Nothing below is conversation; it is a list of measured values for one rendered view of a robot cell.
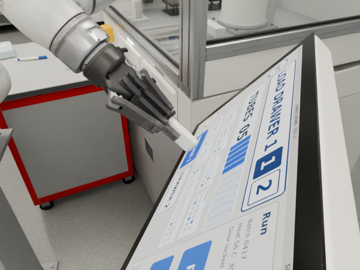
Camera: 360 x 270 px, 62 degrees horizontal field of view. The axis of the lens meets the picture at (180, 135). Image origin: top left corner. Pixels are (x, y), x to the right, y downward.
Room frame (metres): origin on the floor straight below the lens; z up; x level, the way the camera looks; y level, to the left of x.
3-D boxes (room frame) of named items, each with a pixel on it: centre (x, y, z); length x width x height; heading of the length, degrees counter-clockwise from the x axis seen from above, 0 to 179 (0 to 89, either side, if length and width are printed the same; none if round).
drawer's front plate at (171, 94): (0.93, 0.08, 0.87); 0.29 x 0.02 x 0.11; 25
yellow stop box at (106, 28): (1.50, 0.37, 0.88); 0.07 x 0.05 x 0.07; 25
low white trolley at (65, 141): (1.45, 0.66, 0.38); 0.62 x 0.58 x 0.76; 25
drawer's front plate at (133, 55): (1.21, 0.21, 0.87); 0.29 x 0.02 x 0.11; 25
